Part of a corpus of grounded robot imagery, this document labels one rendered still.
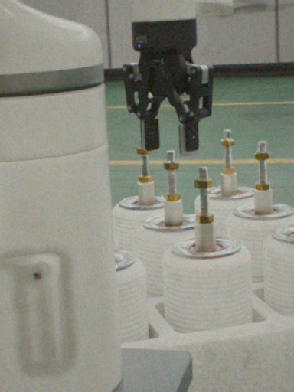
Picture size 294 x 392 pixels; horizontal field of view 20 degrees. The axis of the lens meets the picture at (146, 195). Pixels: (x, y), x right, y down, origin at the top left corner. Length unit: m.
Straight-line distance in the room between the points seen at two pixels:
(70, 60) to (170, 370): 0.20
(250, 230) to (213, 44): 5.00
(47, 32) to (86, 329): 0.15
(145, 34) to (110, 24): 5.18
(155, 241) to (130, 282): 0.14
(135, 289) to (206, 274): 0.07
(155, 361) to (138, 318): 0.36
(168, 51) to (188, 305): 0.29
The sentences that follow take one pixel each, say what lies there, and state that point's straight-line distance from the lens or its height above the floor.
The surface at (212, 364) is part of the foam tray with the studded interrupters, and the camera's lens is 0.87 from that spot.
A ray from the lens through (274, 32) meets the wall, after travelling 5.93.
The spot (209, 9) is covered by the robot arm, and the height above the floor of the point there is 0.50.
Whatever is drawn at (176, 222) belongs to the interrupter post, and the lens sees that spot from 1.01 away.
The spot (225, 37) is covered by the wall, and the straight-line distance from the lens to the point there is 5.97.
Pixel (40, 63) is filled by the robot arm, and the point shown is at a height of 0.49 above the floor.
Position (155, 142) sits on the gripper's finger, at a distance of 1.02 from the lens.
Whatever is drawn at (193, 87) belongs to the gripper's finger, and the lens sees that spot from 0.94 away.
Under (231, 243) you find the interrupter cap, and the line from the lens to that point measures 0.92.
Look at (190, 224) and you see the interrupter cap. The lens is 1.00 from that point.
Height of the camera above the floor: 0.51
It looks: 13 degrees down
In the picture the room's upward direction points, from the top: 3 degrees counter-clockwise
